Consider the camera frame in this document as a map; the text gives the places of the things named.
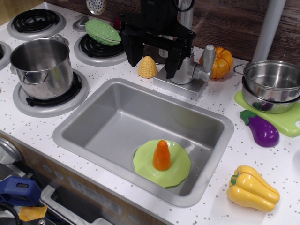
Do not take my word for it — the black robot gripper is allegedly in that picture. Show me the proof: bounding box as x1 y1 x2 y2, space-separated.
119 0 195 79

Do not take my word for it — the silver toy faucet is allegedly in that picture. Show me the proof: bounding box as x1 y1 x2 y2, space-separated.
153 0 216 100

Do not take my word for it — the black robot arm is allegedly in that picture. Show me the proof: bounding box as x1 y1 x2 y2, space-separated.
118 0 196 79

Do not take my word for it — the yellow toy corn piece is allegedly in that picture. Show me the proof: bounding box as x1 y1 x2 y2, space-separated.
138 56 158 79

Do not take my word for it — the green toy bitter gourd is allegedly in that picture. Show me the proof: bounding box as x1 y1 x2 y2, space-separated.
85 19 121 46

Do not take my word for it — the rear right stove burner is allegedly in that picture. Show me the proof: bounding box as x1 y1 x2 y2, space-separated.
74 34 127 67

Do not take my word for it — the stove burner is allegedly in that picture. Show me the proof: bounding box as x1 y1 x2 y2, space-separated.
0 41 12 70
7 9 66 41
74 34 127 67
13 69 89 118

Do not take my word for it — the orange toy pumpkin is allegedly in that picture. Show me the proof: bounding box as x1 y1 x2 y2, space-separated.
211 46 233 79

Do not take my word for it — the steel slotted spoon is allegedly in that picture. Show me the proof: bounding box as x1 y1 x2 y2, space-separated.
86 0 106 15

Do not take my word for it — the grey stove knob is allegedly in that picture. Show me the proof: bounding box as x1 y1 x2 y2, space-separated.
72 16 89 32

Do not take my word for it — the front left stove burner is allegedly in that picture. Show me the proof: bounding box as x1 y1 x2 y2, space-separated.
13 69 89 118

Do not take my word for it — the grey toy sink basin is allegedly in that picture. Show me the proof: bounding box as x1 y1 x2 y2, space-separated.
53 78 234 207

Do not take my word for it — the orange toy carrot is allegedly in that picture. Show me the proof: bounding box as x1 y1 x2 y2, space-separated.
152 140 171 171

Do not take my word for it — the tall steel pot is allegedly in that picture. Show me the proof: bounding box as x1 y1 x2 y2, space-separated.
10 38 74 100

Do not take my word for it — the light green plastic plate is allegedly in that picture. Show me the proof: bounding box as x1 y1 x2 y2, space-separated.
133 139 191 188

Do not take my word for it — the rear left stove burner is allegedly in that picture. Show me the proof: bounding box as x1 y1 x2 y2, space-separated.
7 9 66 41

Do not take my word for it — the upper steel bowl pot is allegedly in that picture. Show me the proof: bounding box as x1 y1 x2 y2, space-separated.
234 60 300 102

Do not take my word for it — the steel bowl pot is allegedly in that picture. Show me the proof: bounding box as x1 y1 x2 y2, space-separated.
242 80 300 114
234 60 300 102

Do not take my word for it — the grey vertical pole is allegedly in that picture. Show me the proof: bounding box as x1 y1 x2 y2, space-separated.
252 0 286 62

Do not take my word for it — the lower steel bowl pot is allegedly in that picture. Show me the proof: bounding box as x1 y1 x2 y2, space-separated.
242 80 300 114

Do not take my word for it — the purple toy eggplant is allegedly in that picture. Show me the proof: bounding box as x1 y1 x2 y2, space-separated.
240 110 280 147

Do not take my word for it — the far left stove burner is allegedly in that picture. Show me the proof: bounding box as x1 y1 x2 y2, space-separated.
0 41 12 70

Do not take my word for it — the green plastic cutting board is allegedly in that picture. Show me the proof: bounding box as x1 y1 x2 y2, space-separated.
234 90 300 137

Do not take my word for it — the yellow toy bell pepper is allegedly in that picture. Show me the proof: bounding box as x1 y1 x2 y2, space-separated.
226 165 280 212

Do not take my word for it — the blue clamp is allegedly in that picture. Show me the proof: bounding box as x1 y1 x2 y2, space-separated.
0 176 41 206

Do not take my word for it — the orange tape piece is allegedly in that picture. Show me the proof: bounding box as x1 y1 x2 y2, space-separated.
19 205 48 222

